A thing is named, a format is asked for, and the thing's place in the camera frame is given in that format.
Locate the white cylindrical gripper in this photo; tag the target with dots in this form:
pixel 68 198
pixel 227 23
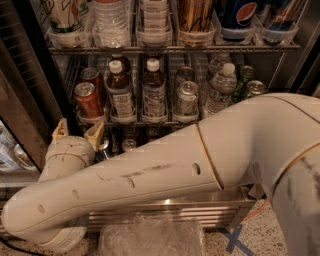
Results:
pixel 70 145

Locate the red coke can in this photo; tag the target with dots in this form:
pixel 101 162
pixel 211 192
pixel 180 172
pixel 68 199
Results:
pixel 87 98
pixel 92 75

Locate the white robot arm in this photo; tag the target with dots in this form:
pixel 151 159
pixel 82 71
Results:
pixel 272 140

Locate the blue can bottom shelf left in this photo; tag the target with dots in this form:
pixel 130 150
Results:
pixel 104 152

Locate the left glass fridge door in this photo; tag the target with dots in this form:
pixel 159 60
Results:
pixel 28 112

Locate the gold can bottom shelf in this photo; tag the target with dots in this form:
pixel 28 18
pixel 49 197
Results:
pixel 128 145

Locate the red can bottom shelf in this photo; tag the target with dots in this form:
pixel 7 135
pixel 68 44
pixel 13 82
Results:
pixel 153 133

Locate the front silver soda can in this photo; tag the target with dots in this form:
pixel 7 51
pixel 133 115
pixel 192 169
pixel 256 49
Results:
pixel 186 103

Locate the silver soda can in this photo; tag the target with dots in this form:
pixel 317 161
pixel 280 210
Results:
pixel 186 103
pixel 184 73

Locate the white green tall can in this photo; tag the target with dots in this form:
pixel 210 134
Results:
pixel 64 16

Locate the top shelf water bottle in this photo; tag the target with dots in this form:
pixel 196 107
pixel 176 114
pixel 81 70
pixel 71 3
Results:
pixel 111 27

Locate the rear silver soda can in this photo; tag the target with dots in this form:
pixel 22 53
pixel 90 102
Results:
pixel 184 73

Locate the top shelf white bottle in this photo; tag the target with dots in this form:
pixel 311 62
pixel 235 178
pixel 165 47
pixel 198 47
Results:
pixel 154 20

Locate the top shelf orange can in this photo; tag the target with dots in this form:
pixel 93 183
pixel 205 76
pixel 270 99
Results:
pixel 195 15

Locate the rear green soda can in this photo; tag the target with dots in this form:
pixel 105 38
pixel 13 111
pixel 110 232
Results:
pixel 246 74

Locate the green soda can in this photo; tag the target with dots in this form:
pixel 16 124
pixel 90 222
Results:
pixel 246 74
pixel 254 88

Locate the front green soda can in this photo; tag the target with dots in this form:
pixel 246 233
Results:
pixel 254 88

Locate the top shelf pepsi bottle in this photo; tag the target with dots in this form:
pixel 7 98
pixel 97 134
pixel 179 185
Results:
pixel 236 18

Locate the open right fridge door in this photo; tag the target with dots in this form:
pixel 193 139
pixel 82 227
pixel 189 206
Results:
pixel 299 70

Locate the top shelf blue can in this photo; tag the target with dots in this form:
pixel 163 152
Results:
pixel 282 14

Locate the front left tea bottle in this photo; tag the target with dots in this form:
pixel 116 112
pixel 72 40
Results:
pixel 120 92

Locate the tea bottle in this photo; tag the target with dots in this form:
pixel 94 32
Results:
pixel 154 93
pixel 120 92
pixel 124 61

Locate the rear left tea bottle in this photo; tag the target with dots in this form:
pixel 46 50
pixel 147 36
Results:
pixel 124 61

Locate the front right tea bottle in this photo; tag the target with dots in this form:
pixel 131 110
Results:
pixel 154 93

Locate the clear plastic bag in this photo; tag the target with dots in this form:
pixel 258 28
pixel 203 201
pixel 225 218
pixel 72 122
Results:
pixel 153 236

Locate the front clear water bottle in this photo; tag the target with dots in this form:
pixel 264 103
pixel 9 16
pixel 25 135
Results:
pixel 221 88

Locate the clear water bottle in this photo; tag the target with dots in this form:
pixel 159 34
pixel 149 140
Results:
pixel 217 63
pixel 221 88

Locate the rear clear water bottle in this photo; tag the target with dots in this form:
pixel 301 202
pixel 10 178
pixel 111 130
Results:
pixel 217 63

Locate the blue tape cross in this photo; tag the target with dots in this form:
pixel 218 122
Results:
pixel 233 240

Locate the middle wire shelf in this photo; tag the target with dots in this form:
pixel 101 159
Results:
pixel 176 121

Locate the wire shelf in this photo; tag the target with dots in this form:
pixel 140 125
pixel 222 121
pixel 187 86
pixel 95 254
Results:
pixel 175 49
pixel 176 121

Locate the top wire shelf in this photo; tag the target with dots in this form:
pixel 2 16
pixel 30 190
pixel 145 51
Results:
pixel 175 49

